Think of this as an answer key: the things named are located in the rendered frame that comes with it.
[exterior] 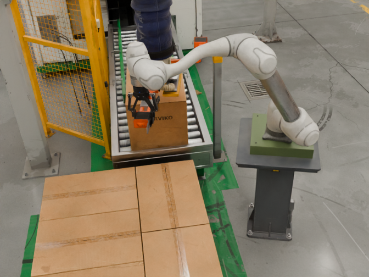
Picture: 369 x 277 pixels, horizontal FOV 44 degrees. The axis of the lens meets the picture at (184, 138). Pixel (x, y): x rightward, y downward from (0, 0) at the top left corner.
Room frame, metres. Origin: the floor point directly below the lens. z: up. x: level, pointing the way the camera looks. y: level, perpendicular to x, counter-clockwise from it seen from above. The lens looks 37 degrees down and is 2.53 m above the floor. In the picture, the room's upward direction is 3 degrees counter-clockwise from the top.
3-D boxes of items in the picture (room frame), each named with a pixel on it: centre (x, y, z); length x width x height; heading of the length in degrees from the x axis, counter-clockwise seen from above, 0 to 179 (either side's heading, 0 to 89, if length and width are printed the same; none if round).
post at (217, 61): (3.12, -0.28, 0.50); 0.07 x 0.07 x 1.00; 7
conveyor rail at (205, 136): (3.69, -0.03, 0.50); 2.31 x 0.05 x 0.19; 7
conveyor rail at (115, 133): (3.62, 0.61, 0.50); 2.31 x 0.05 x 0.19; 7
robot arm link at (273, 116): (2.32, -0.60, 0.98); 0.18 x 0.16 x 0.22; 23
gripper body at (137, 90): (1.97, 0.20, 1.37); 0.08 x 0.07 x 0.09; 84
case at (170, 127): (2.84, 0.19, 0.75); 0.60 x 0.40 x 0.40; 3
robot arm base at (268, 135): (2.35, -0.60, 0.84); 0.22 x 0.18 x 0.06; 162
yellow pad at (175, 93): (2.55, 0.05, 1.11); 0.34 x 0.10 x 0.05; 174
